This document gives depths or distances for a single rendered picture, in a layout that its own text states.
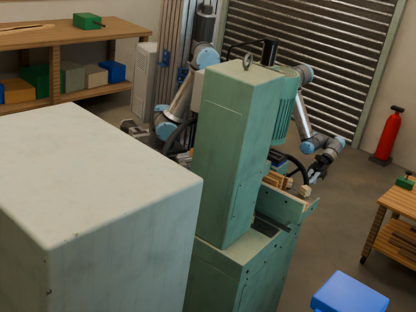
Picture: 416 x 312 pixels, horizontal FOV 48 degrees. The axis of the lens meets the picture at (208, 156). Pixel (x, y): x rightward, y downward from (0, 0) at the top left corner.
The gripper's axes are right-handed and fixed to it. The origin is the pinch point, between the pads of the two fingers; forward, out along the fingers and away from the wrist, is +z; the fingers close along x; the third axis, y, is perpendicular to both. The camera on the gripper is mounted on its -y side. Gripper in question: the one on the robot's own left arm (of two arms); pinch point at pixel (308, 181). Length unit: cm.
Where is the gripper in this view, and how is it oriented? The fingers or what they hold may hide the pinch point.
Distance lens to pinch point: 253.9
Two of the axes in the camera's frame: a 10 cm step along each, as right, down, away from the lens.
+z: -6.1, 6.7, -4.3
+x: -7.7, -3.7, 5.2
